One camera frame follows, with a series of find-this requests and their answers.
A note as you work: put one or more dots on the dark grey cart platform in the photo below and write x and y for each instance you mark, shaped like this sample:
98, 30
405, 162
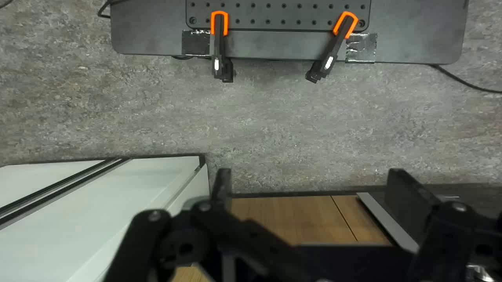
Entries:
147, 26

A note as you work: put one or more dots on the black oven with steel trim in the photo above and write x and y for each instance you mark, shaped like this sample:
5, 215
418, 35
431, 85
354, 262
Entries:
374, 214

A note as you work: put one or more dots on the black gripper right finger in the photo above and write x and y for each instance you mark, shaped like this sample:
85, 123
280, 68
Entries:
449, 240

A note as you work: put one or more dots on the wooden base cabinet door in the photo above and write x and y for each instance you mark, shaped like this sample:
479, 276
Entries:
293, 220

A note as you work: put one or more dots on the grey tall cabinet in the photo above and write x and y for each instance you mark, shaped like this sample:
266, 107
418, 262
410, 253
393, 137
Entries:
79, 236

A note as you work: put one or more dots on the silver metal bracket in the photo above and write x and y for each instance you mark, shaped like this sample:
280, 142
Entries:
363, 48

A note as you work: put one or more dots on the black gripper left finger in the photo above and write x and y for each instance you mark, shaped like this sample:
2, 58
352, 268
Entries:
158, 245

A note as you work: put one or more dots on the orange black bar clamp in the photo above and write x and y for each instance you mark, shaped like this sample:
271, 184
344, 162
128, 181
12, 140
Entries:
338, 37
220, 32

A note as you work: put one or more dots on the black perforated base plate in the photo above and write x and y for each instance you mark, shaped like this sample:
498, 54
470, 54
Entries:
277, 13

